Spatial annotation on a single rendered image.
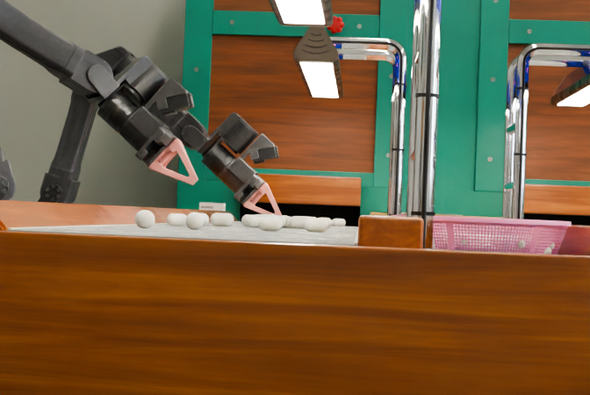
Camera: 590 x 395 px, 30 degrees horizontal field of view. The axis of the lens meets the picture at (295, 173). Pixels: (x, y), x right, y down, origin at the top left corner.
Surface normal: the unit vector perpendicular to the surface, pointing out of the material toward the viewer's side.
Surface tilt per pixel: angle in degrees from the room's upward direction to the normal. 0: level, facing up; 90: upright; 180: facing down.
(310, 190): 90
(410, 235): 90
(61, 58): 88
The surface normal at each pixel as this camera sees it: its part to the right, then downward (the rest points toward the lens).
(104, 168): 0.04, -0.04
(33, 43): 0.47, 0.04
